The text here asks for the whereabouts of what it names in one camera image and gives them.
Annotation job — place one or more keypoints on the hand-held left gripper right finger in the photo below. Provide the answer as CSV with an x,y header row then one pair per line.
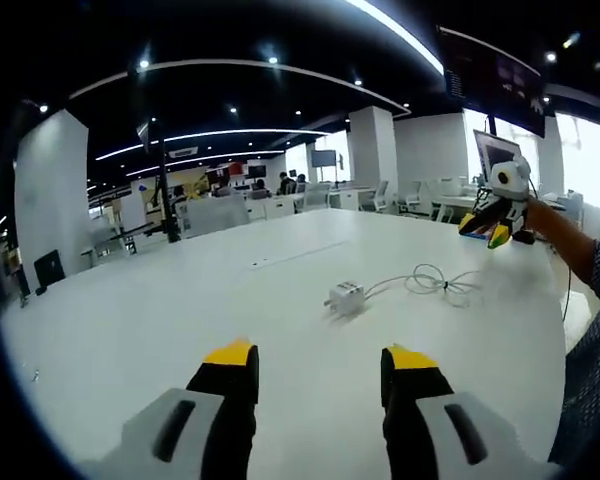
x,y
425,425

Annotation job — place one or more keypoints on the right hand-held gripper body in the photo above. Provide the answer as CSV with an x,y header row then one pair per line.
x,y
511,175

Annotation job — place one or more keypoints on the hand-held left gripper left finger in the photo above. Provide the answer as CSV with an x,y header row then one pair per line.
x,y
220,425

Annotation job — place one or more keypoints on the white charger adapter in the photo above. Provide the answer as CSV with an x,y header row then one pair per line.
x,y
346,297

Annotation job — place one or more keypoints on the white desk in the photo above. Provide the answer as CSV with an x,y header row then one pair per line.
x,y
180,310

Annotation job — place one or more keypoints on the blue pink packet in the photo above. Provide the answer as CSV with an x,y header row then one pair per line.
x,y
477,233

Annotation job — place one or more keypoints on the open laptop screen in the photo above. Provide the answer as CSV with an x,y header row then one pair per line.
x,y
495,152

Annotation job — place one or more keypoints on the large hanging dark screen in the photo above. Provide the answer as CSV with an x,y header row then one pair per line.
x,y
495,80

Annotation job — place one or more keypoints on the person's checkered shirt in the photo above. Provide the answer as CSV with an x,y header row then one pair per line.
x,y
595,350

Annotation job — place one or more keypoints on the black monitor on stand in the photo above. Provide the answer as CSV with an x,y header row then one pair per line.
x,y
323,159

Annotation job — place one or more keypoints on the grey chair back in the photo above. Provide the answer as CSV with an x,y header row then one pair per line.
x,y
219,216

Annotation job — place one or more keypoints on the black light stand pole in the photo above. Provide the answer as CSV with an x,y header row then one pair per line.
x,y
166,190

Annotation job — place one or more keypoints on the white square pillar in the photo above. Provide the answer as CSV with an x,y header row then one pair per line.
x,y
50,200

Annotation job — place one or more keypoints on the yellow frame object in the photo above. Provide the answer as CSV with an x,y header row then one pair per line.
x,y
190,185

